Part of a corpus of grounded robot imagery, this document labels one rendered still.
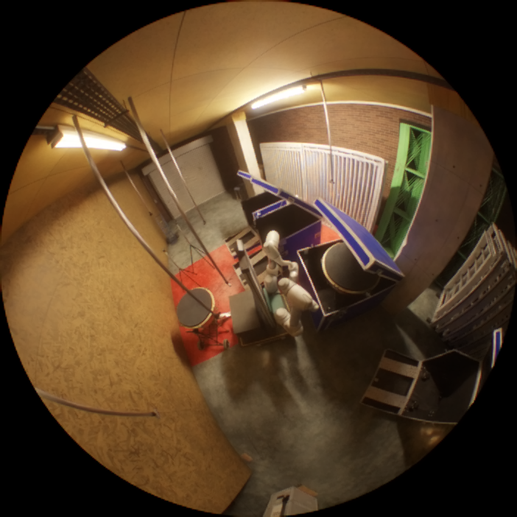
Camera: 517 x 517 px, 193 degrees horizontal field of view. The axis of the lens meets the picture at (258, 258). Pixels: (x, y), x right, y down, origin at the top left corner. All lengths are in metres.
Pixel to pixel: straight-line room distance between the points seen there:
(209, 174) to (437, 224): 7.77
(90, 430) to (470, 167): 3.54
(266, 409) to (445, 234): 3.18
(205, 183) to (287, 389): 7.87
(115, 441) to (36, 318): 1.13
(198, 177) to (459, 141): 7.93
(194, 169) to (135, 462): 8.24
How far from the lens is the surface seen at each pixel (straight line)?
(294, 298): 1.18
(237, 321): 1.97
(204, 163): 7.65
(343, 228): 1.43
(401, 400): 3.09
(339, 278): 1.98
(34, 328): 1.73
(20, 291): 1.82
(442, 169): 1.87
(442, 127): 1.87
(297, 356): 2.60
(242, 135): 4.70
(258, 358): 2.67
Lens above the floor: 2.59
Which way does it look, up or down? 46 degrees down
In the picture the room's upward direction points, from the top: 19 degrees counter-clockwise
